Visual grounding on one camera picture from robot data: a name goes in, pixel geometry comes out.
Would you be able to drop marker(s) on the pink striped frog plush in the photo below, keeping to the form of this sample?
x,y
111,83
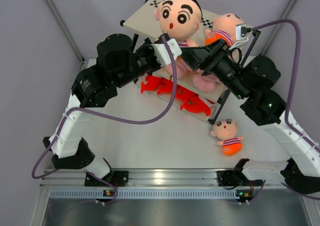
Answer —
x,y
181,67
206,83

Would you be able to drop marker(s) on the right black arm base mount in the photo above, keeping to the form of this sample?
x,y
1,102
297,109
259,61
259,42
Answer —
x,y
235,178

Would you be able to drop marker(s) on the red whale plush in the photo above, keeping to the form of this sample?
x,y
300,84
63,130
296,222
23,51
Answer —
x,y
198,105
151,83
166,87
182,94

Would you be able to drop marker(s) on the grey slotted cable duct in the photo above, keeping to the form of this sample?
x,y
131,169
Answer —
x,y
149,194

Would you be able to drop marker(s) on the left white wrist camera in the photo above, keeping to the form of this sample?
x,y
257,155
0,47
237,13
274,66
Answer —
x,y
164,54

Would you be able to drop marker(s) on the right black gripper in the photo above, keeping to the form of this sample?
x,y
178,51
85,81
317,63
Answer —
x,y
207,58

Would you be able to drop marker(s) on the beige three-tier shelf black frame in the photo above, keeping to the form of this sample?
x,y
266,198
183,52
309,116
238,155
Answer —
x,y
143,24

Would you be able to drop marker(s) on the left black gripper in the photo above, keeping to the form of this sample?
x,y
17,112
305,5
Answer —
x,y
149,49

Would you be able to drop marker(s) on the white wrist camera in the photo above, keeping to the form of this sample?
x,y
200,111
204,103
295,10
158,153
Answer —
x,y
241,35
164,54

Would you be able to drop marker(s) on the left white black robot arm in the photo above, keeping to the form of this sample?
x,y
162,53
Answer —
x,y
117,65

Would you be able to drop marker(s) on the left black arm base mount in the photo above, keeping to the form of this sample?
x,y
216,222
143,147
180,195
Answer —
x,y
120,178

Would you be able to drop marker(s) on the aluminium rail base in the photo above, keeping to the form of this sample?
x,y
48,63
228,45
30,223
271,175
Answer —
x,y
141,177

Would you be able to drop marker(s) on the boy doll face up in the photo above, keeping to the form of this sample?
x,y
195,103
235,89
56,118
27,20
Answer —
x,y
224,28

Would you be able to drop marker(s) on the red whale plush leftmost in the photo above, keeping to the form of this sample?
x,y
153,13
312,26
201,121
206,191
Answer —
x,y
151,83

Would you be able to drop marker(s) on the red whale plush rightmost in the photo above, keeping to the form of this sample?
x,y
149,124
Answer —
x,y
198,105

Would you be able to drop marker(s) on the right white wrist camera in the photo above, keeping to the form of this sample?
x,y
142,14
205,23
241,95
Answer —
x,y
241,35

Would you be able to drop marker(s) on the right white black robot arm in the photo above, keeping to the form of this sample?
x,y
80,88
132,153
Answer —
x,y
266,108

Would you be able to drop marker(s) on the boy doll black hair back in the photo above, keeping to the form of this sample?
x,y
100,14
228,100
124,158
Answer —
x,y
180,19

